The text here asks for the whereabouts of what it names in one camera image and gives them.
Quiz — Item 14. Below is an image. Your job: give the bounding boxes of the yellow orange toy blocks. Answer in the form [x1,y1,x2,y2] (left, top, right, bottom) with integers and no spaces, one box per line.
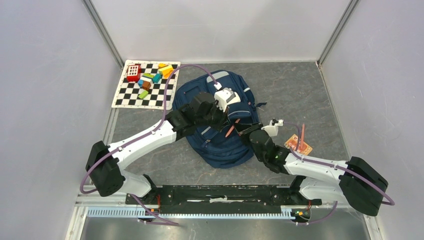
[157,63,174,79]

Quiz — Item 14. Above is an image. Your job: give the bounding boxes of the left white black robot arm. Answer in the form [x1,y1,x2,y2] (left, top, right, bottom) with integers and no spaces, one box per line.
[85,88,240,204]

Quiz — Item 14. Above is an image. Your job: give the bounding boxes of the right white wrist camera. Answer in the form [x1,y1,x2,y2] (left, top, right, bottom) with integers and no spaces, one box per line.
[261,118,284,137]

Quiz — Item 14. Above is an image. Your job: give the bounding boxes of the navy blue student backpack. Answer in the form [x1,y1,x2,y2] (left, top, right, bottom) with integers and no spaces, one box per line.
[172,70,260,169]

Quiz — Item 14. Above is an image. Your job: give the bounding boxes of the green toy block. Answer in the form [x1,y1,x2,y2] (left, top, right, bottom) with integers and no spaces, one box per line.
[137,89,149,100]

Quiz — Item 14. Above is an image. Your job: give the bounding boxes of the black white checkered mat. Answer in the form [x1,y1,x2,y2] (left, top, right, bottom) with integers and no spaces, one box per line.
[111,59,181,110]

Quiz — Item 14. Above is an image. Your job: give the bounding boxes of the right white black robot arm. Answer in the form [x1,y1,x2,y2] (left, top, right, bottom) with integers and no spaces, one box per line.
[234,119,395,217]

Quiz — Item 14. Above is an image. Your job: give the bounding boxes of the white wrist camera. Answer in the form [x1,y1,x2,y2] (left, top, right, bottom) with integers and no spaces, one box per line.
[261,118,284,137]
[213,82,241,112]

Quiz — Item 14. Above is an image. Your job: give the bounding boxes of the orange spiral notepad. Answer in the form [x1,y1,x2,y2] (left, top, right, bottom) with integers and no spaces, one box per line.
[284,134,313,155]

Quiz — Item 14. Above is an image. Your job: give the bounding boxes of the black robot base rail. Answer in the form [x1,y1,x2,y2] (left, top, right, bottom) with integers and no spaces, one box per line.
[140,184,322,215]

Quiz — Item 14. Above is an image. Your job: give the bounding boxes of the red pencil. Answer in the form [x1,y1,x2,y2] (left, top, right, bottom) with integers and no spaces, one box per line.
[225,118,241,138]
[298,123,305,152]

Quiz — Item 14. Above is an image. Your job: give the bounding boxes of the blue brown toy blocks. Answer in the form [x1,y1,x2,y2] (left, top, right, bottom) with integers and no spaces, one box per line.
[137,73,163,91]

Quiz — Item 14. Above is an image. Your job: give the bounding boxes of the red grid toy block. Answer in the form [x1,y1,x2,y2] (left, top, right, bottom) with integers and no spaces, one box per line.
[126,64,141,83]

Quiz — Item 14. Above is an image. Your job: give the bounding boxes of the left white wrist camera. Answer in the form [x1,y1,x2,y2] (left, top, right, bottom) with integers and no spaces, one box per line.
[213,82,241,112]

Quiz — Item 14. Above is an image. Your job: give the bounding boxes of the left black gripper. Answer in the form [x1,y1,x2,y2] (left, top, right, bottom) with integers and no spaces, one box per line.
[196,100,231,133]

